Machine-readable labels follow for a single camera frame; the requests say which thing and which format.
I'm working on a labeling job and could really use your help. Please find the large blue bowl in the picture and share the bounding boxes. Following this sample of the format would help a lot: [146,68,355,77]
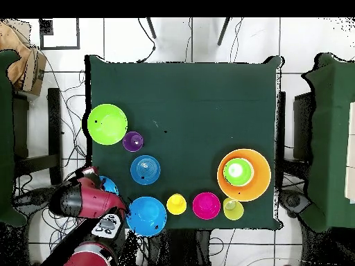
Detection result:
[98,175,120,196]
[125,196,168,238]

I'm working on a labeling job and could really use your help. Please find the small blue ridged bowl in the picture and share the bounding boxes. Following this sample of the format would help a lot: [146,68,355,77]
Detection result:
[130,154,162,186]

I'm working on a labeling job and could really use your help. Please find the yellow cup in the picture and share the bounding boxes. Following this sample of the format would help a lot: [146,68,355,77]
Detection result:
[166,193,187,216]

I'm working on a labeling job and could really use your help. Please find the small green bowl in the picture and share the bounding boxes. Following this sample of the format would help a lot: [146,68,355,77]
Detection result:
[223,157,254,187]

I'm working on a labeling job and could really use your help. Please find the large orange bowl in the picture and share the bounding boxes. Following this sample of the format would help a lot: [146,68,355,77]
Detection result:
[216,148,272,202]

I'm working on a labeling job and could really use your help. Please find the large green bowl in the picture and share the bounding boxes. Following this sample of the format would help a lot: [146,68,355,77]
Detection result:
[87,103,129,146]

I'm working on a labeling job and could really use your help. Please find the purple cup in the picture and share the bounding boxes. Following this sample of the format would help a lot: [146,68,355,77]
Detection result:
[122,131,144,153]

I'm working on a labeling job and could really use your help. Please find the black floor stand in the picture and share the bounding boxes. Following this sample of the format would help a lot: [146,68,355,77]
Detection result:
[12,87,64,186]

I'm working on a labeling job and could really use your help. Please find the green cloth side table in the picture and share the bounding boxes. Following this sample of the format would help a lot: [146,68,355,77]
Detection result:
[0,49,28,229]
[301,52,355,233]

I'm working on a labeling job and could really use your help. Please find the cardboard box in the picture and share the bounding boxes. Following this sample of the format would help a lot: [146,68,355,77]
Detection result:
[0,19,47,96]

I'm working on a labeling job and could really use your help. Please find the dark green tablecloth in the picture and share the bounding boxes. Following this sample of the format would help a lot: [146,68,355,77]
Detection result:
[84,54,284,231]

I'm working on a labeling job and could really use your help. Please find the small red bowl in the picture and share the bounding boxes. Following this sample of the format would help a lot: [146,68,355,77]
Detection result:
[192,191,222,221]

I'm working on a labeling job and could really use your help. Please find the translucent yellow-green cup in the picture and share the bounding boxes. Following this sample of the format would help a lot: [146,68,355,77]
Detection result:
[222,197,245,221]

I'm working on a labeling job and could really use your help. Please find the black tripod leg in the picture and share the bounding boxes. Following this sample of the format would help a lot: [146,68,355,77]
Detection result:
[217,17,231,46]
[146,17,157,39]

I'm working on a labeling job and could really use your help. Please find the black box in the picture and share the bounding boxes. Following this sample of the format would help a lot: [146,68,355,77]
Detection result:
[293,92,315,161]

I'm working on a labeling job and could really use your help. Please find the tangle of floor cables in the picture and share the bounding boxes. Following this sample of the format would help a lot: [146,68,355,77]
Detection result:
[12,63,92,250]

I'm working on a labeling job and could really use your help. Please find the black robot pedestal leg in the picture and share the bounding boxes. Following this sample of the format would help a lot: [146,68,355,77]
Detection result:
[13,186,55,214]
[278,188,313,220]

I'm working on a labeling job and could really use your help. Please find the black floor cable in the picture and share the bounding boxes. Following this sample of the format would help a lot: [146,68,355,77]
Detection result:
[137,17,157,64]

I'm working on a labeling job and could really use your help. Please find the black square floor frame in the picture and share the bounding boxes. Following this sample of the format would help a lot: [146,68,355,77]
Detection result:
[39,17,81,51]

